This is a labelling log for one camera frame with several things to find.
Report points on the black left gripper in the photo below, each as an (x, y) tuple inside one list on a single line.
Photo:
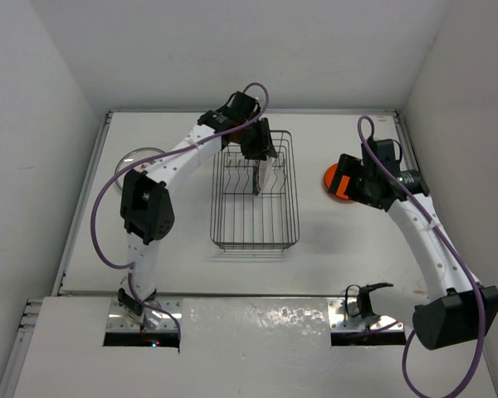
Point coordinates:
[(262, 148)]

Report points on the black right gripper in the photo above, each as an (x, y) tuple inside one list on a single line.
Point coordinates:
[(350, 166)]

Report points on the orange plate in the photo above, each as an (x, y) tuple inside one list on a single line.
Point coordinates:
[(336, 184)]

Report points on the dark rimmed white plate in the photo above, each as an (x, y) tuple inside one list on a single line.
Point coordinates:
[(261, 176)]

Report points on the white floral plate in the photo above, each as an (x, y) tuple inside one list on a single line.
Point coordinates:
[(138, 155)]

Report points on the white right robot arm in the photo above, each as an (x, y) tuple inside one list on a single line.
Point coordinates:
[(449, 316)]

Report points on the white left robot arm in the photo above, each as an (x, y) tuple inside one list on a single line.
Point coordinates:
[(146, 205)]

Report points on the wire dish rack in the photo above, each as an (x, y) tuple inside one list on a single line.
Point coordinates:
[(242, 221)]

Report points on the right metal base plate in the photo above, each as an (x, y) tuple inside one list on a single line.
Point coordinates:
[(341, 322)]

